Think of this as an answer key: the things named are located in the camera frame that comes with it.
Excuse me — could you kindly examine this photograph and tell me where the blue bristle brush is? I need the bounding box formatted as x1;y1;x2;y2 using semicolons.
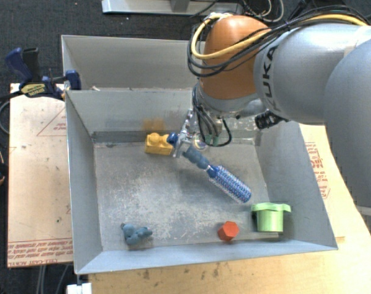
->
166;132;253;204

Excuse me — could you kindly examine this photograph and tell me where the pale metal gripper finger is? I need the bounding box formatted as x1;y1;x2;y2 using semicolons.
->
176;129;191;145
172;144;189;159

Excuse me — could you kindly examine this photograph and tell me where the brown cardboard board red print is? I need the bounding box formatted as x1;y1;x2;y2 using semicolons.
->
7;83;347;269

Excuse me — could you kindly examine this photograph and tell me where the yellow toy brick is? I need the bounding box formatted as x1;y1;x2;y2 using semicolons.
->
144;132;175;156

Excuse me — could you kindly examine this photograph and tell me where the green flanged cup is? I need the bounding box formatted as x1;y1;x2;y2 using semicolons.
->
251;202;292;233

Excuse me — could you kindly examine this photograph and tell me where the grey metal bin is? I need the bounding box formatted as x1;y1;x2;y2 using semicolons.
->
61;34;338;275

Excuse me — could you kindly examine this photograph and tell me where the blue-grey toy animal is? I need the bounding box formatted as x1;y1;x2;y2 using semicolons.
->
120;222;153;246

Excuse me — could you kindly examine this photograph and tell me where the red hexagonal block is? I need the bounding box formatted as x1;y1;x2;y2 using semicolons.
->
217;220;240;242

